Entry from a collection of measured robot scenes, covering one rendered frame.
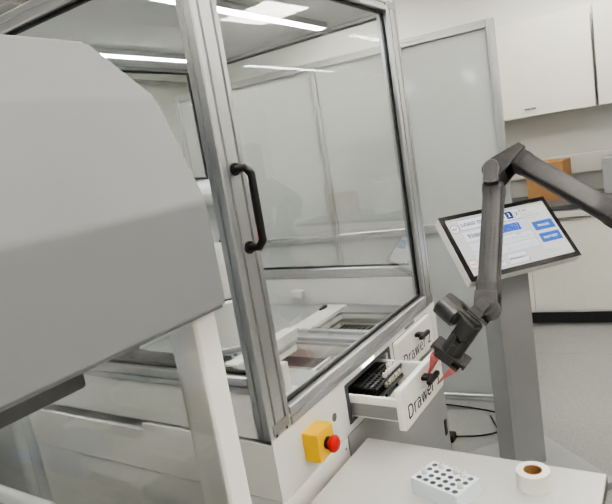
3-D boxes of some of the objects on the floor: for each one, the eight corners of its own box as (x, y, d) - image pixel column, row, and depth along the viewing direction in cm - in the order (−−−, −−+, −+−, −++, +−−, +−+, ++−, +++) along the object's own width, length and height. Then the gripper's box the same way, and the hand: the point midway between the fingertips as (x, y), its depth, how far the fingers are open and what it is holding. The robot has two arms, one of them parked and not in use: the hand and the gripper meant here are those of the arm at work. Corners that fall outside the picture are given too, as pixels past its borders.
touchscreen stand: (617, 486, 233) (599, 245, 216) (525, 522, 221) (498, 270, 204) (535, 435, 281) (515, 234, 264) (456, 462, 269) (429, 253, 252)
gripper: (441, 327, 146) (414, 370, 153) (476, 352, 142) (445, 394, 149) (450, 319, 152) (423, 361, 159) (483, 342, 148) (453, 384, 155)
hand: (435, 375), depth 154 cm, fingers open, 3 cm apart
